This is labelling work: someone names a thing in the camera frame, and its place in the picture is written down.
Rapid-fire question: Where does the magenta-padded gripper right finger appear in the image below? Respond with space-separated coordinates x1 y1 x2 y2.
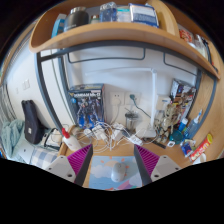
133 144 183 187

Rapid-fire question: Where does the white power strip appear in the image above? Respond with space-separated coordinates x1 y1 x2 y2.
128 134 144 146

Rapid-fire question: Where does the glass jar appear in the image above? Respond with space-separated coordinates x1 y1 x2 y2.
124 111 139 133

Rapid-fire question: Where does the grey computer mouse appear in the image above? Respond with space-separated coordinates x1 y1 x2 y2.
110 162 128 183

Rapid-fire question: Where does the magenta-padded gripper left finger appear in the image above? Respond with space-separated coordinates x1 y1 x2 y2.
45 144 94 187

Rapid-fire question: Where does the teal blanket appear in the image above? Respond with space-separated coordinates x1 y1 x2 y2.
0 119 25 159

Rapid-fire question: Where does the white charger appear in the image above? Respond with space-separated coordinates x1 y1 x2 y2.
111 123 124 141
91 125 107 141

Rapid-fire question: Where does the wooden shelf unit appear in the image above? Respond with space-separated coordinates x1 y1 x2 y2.
28 0 222 80

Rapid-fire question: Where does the teal round tin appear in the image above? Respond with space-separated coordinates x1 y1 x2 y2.
168 129 185 145

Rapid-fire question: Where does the blue and white tube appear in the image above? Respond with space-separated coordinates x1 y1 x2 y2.
178 117 189 132

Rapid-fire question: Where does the black ruler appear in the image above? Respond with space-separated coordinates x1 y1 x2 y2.
151 139 167 149

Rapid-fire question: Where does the white wall socket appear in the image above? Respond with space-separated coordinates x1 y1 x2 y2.
109 91 125 106

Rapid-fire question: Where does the white desk lamp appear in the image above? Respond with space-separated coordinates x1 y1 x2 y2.
84 67 158 139

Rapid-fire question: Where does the blue robot model kit box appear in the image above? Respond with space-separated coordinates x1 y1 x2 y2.
68 83 106 130

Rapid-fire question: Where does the white bottle with red cap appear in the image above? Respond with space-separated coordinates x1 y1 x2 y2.
61 127 83 153

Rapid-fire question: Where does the brown tree figure toy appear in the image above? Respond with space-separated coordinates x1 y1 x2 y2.
159 103 178 141

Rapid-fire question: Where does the checked bedding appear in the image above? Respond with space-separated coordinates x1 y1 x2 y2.
29 146 59 169

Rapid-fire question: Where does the colourful comic poster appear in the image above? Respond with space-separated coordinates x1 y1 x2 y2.
169 78 197 118

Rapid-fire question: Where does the blue spray bottle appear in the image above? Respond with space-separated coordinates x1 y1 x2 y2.
186 108 204 139

